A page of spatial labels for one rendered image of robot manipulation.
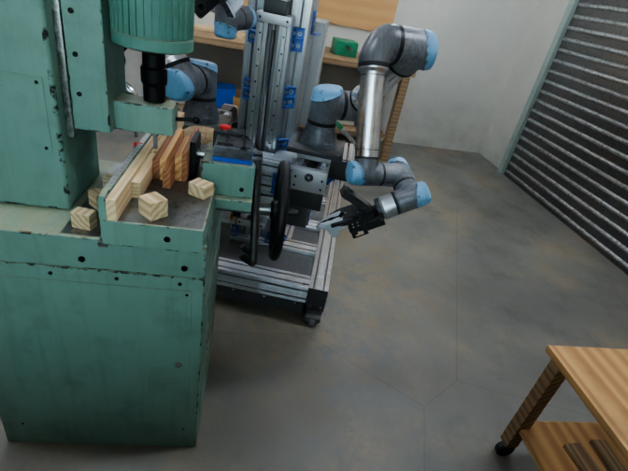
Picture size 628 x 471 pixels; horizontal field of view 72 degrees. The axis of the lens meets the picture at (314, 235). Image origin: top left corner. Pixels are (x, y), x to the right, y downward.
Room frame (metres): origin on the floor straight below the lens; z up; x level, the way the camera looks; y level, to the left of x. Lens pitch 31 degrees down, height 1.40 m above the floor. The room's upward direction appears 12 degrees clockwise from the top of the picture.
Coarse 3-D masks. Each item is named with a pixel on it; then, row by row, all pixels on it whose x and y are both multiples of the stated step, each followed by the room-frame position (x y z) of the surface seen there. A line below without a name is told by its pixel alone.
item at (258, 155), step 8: (256, 152) 1.08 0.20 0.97; (256, 160) 1.03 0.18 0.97; (256, 168) 1.04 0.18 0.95; (256, 176) 1.04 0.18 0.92; (256, 184) 1.04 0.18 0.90; (256, 192) 1.04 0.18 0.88; (256, 200) 1.04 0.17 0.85; (256, 208) 1.05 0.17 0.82; (256, 216) 1.05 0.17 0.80; (256, 224) 1.05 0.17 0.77; (256, 232) 1.05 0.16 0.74; (256, 240) 1.06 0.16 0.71; (240, 248) 1.22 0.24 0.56; (248, 248) 1.17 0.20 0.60; (256, 248) 1.06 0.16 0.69; (240, 256) 1.17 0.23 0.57; (248, 256) 1.13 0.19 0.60; (256, 256) 1.06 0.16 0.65
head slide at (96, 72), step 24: (72, 0) 0.93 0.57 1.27; (96, 0) 0.94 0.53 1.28; (72, 24) 0.93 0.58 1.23; (96, 24) 0.94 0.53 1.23; (72, 48) 0.93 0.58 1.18; (96, 48) 0.94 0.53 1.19; (120, 48) 1.04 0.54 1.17; (72, 72) 0.93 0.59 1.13; (96, 72) 0.94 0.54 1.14; (120, 72) 1.03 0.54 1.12; (72, 96) 0.92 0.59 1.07; (96, 96) 0.93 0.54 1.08; (96, 120) 0.93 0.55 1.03
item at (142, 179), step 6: (180, 114) 1.36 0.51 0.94; (180, 126) 1.32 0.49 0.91; (162, 138) 1.12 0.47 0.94; (150, 162) 0.96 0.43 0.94; (144, 168) 0.91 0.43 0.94; (150, 168) 0.94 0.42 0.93; (138, 174) 0.88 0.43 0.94; (144, 174) 0.89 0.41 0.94; (150, 174) 0.93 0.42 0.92; (132, 180) 0.84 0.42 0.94; (138, 180) 0.85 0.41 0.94; (144, 180) 0.87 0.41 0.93; (150, 180) 0.93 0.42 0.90; (132, 186) 0.84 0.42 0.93; (138, 186) 0.84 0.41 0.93; (144, 186) 0.87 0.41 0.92; (132, 192) 0.84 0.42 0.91; (138, 192) 0.84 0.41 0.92; (144, 192) 0.87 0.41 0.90
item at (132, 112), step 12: (120, 96) 1.01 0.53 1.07; (132, 96) 1.03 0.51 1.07; (120, 108) 0.98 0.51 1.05; (132, 108) 0.98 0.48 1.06; (144, 108) 0.99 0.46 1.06; (156, 108) 0.99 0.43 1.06; (168, 108) 1.00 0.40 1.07; (120, 120) 0.98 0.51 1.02; (132, 120) 0.98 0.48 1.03; (144, 120) 0.99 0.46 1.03; (156, 120) 0.99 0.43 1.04; (168, 120) 1.00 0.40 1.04; (144, 132) 0.99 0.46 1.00; (156, 132) 0.99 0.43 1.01; (168, 132) 1.00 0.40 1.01
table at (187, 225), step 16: (192, 176) 1.01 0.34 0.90; (160, 192) 0.89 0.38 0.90; (176, 192) 0.91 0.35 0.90; (128, 208) 0.79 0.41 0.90; (176, 208) 0.83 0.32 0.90; (192, 208) 0.84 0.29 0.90; (208, 208) 0.86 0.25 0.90; (224, 208) 0.97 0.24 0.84; (240, 208) 0.98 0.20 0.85; (112, 224) 0.73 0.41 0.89; (128, 224) 0.73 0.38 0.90; (144, 224) 0.74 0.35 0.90; (160, 224) 0.75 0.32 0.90; (176, 224) 0.76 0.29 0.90; (192, 224) 0.78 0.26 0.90; (208, 224) 0.86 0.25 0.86; (112, 240) 0.73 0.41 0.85; (128, 240) 0.73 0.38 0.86; (144, 240) 0.74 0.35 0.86; (160, 240) 0.75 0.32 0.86; (176, 240) 0.75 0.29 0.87; (192, 240) 0.76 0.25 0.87
